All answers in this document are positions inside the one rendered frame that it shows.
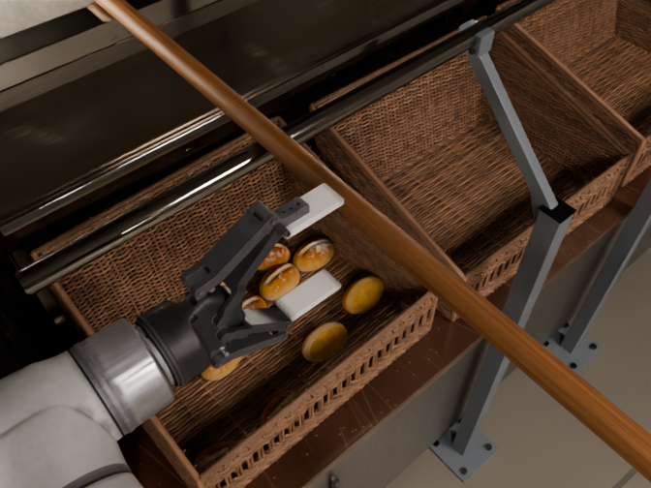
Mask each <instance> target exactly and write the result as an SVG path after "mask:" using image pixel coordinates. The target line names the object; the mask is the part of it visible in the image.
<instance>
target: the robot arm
mask: <svg viewBox="0 0 651 488"><path fill-rule="evenodd" d="M343 204H344V199H343V198H342V197H340V196H339V195H338V194H337V193H336V192H335V191H333V190H332V189H331V188H330V187H329V186H327V184H326V183H323V184H322V185H320V186H318V187H317V188H315V189H313V190H312V191H310V192H308V193H307V194H305V195H303V196H301V197H298V198H294V199H292V200H291V201H289V202H288V203H286V204H284V205H282V206H281V207H279V208H277V209H276V210H274V211H271V210H270V209H269V208H268V207H267V206H266V205H265V204H263V203H262V202H261V201H260V200H258V201H256V202H255V203H254V204H253V205H252V206H251V207H250V208H249V209H248V210H247V211H246V212H245V213H244V214H243V215H242V216H241V217H240V218H239V219H238V220H237V221H236V223H235V224H234V225H233V226H232V227H231V228H230V229H229V230H228V231H227V232H226V233H225V234H224V235H223V236H222V237H221V238H220V240H219V241H218V242H217V243H216V244H215V245H214V246H213V247H212V248H211V249H210V250H209V251H208V252H207V253H206V254H205V255H204V256H203V258H202V259H201V260H200V261H198V262H197V263H195V264H194V265H192V266H191V267H189V268H188V269H187V270H185V271H184V272H183V273H182V274H181V275H180V280H181V281H182V282H183V284H184V285H185V286H186V287H187V288H188V289H189V291H190V294H189V295H188V296H187V297H186V298H185V299H184V300H183V301H182V302H179V303H174V302H172V301H170V300H164V301H162V302H161V303H159V304H157V305H156V306H154V307H152V308H151V309H149V310H148V311H146V312H144V313H143V314H141V315H139V316H138V317H137V320H135V325H136V326H132V325H131V324H130V323H129V322H128V321H127V320H125V319H119V320H116V321H115V322H113V323H111V324H110V325H108V326H106V327H105V328H103V329H101V330H100V331H98V332H96V333H95V334H93V335H91V336H90V337H88V338H87V339H85V340H83V341H82V342H80V343H76V344H74V345H73V347H72V348H70V349H69V351H64V352H62V353H60V354H58V355H56V356H54V357H52V358H49V359H46V360H43V361H39V362H35V363H32V364H29V365H27V366H25V367H23V368H21V369H19V370H17V371H15V372H13V373H11V374H9V375H8V376H7V377H5V378H3V379H2V380H0V488H143V487H142V486H141V484H140V483H139V481H138V480H137V479H136V477H135V476H134V475H133V473H132V472H131V470H130V468H129V466H128V465H127V463H126V461H125V459H124V457H123V455H122V453H121V450H120V448H119V445H118V443H117V441H119V440H120V439H121V438H122V437H123V435H124V436H125V435H126V434H128V433H131V432H133V431H134V430H135V429H136V428H137V427H138V426H139V425H141V424H142V423H143V422H144V421H146V420H147V419H149V418H150V417H151V416H153V415H154V414H156V413H157V412H159V411H161V410H162V409H163V408H165V407H166V406H168V405H169V404H171V403H172V402H173V401H174V397H175V394H174V391H173V388H172V385H173V384H174V385H175V386H183V385H184V384H186V383H187V382H188V381H190V380H192V379H193V378H195V377H196V376H198V375H199V374H201V373H202V372H204V371H205V370H206V369H208V367H209V366H210V364H211V365H212V366H213V367H214V369H218V368H220V367H222V366H224V365H225V364H227V363H229V362H230V361H232V360H233V359H236V358H239V357H240V356H243V355H246V354H249V353H251V352H254V351H259V350H261V349H264V348H267V347H270V346H272V345H275V344H278V343H281V342H283V341H285V340H286V339H287V338H288V336H289V334H288V333H287V332H286V330H287V329H288V328H289V327H290V326H291V325H292V323H293V320H296V319H297V318H299V317H300V316H302V315H303V314H305V313H306V312H307V311H309V310H310V309H312V308H313V307H315V306H316V305H318V304H319V303H320V302H322V301H323V300H325V299H326V298H328V297H329V296H331V295H332V294H333V293H335V292H336V291H338V290H340V289H341V283H339V282H338V281H337V280H336V279H335V278H334V277H333V276H332V275H331V274H330V273H329V272H328V271H327V270H326V269H323V270H321V271H320V272H318V273H317V274H315V275H314V276H312V277H311V278H309V279H308V280H306V281H305V282H303V283H302V284H300V285H299V286H297V287H296V288H294V289H293V290H291V291H289V292H288V293H286V294H285V295H283V296H282V297H280V298H279V299H277V300H276V305H277V306H278V307H279V308H280V309H279V308H278V307H277V306H276V305H275V303H272V304H273V305H272V304H271V306H270V308H257V309H242V304H243V302H242V298H243V296H244V295H245V293H246V285H247V284H248V282H249V281H250V279H251V278H252V277H253V275H254V274H255V272H256V271H257V270H258V268H259V267H260V266H261V264H262V263H263V261H264V260H265V258H266V257H267V255H268V254H269V253H270V251H271V250H272V248H273V247H274V246H275V244H276V243H277V242H278V240H279V239H280V237H281V236H283V237H285V238H286V239H289V238H290V237H292V236H294V235H295V234H297V233H298V232H300V231H302V230H303V229H305V228H307V227H309V226H310V225H312V224H313V223H315V222H317V221H318V220H320V219H321V218H323V217H324V216H325V215H327V214H328V213H330V212H332V211H333V210H335V209H336V208H338V207H340V206H341V205H343ZM257 218H258V219H257ZM269 231H270V233H269V234H267V233H268V232H269ZM222 282H224V283H225V284H224V285H222V286H220V285H221V283H222ZM269 331H271V332H272V334H273V335H271V334H270V333H269ZM122 434H123V435H122Z"/></svg>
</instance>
